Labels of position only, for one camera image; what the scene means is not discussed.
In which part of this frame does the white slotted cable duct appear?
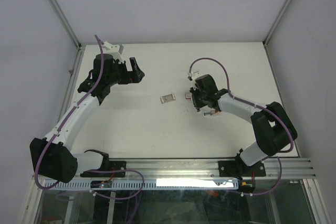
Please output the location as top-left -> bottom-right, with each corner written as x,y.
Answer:
53,178 -> 238,191

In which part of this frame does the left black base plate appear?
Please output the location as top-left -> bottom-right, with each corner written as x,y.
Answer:
80,160 -> 127,178

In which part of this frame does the pink stapler top cover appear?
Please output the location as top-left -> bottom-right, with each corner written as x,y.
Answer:
203,110 -> 220,116

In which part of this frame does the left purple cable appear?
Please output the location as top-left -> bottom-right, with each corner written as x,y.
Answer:
34,34 -> 145,201

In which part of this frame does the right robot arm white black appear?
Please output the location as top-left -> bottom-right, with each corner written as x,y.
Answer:
188,74 -> 298,178

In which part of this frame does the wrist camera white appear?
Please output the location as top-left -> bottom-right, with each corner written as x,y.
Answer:
102,41 -> 124,62
187,71 -> 201,81

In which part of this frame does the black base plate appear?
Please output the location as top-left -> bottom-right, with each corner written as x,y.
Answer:
80,160 -> 127,178
218,160 -> 266,180

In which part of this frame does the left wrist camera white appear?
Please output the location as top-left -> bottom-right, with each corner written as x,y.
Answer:
102,41 -> 124,62

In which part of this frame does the red white staple box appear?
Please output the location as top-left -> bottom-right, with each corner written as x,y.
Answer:
185,92 -> 192,100

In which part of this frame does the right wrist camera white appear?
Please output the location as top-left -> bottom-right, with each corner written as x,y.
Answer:
187,71 -> 201,81

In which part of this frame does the aluminium mounting rail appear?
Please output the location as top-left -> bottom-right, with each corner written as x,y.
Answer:
76,157 -> 316,180

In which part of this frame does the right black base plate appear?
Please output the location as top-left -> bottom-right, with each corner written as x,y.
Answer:
218,160 -> 266,180

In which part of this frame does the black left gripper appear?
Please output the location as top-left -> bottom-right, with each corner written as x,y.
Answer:
107,57 -> 144,86

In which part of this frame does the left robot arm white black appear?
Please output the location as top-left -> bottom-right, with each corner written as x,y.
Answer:
29,54 -> 145,183

